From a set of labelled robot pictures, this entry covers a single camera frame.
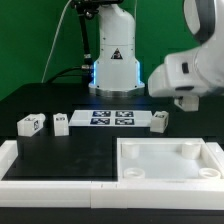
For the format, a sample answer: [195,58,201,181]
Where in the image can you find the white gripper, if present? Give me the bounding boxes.
[147,46,224,99]

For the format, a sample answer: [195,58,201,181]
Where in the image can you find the white square tabletop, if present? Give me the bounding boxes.
[117,138,224,182]

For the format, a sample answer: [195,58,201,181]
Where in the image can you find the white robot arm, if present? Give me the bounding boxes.
[72,0,224,97]

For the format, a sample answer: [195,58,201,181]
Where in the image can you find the white U-shaped obstacle fence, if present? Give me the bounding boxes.
[0,140,224,210]

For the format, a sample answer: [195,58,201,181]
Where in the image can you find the black cable bundle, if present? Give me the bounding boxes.
[44,64,94,84]

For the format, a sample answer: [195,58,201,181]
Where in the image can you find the white marker base plate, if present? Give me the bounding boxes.
[69,110,152,127]

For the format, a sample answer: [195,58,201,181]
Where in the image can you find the white cable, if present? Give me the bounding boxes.
[41,0,74,84]

